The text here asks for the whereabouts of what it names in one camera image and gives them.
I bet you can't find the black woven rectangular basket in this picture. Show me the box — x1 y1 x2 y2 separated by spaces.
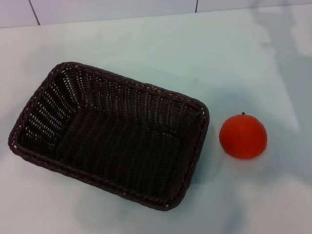
7 61 210 211

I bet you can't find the orange fruit with stem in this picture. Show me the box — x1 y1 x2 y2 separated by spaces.
219 112 268 160

